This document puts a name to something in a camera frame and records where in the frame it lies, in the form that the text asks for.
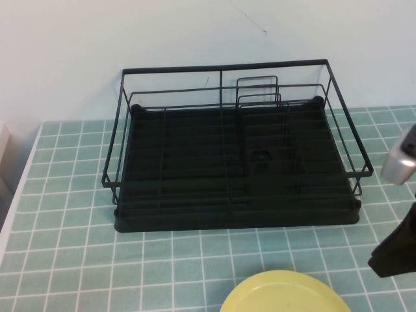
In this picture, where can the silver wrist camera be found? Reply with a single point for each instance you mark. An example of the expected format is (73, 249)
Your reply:
(398, 169)

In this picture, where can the black plastic drip tray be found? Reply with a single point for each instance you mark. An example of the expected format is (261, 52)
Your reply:
(195, 224)

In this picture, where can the yellow round plate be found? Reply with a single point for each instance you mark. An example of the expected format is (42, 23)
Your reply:
(279, 295)

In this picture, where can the green checkered tablecloth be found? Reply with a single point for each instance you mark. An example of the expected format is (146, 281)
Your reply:
(65, 253)

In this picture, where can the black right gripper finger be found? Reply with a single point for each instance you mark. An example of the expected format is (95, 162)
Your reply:
(398, 250)

